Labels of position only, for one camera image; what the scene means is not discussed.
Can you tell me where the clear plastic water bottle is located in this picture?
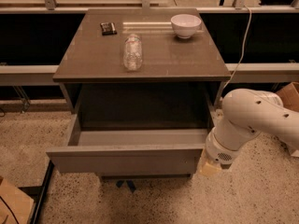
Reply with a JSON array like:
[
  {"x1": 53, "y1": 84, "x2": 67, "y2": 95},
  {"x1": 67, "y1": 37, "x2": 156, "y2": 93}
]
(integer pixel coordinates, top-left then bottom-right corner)
[{"x1": 123, "y1": 34, "x2": 142, "y2": 71}]

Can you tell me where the white cable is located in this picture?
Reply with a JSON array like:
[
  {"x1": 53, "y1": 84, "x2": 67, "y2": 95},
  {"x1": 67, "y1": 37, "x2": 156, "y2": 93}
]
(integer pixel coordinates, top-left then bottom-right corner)
[{"x1": 221, "y1": 5, "x2": 252, "y2": 91}]

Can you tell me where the metal window rail frame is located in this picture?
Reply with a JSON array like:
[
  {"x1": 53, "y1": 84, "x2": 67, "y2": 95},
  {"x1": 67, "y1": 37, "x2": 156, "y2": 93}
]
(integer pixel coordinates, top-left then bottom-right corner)
[{"x1": 0, "y1": 0, "x2": 299, "y2": 86}]

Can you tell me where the grey top drawer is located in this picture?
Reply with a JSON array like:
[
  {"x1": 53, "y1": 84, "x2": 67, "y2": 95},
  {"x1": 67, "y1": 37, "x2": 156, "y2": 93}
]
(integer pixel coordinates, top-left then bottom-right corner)
[{"x1": 46, "y1": 87, "x2": 219, "y2": 176}]

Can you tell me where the black metal stand bar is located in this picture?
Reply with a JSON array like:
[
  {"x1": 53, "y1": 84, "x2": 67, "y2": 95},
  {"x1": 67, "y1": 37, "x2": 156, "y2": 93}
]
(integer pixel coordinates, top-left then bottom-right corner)
[{"x1": 20, "y1": 161, "x2": 54, "y2": 224}]

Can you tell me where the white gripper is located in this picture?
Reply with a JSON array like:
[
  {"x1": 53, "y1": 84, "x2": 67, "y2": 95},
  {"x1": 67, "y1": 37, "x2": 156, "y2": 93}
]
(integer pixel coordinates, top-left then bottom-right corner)
[{"x1": 198, "y1": 129, "x2": 240, "y2": 176}]

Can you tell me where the brown cardboard box left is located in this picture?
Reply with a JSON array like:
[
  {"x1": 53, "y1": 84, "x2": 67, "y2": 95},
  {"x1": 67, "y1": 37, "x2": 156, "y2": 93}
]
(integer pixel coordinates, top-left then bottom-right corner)
[{"x1": 0, "y1": 176, "x2": 34, "y2": 224}]

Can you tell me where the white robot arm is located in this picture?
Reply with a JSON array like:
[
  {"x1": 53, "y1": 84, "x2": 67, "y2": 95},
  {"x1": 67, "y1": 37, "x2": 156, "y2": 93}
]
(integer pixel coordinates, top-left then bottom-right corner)
[{"x1": 199, "y1": 89, "x2": 299, "y2": 176}]

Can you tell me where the grey drawer cabinet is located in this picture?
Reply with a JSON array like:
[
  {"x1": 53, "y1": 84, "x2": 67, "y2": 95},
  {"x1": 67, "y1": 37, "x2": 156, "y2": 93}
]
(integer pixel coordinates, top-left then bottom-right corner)
[{"x1": 52, "y1": 7, "x2": 232, "y2": 115}]

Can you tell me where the small black snack packet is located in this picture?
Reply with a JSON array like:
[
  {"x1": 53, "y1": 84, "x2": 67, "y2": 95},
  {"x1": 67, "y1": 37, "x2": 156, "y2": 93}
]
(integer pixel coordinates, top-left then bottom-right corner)
[{"x1": 100, "y1": 22, "x2": 117, "y2": 35}]

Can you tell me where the white ceramic bowl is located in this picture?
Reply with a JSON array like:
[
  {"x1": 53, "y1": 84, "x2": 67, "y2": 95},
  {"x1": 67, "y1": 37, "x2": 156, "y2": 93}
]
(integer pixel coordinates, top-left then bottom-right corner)
[{"x1": 171, "y1": 14, "x2": 202, "y2": 38}]

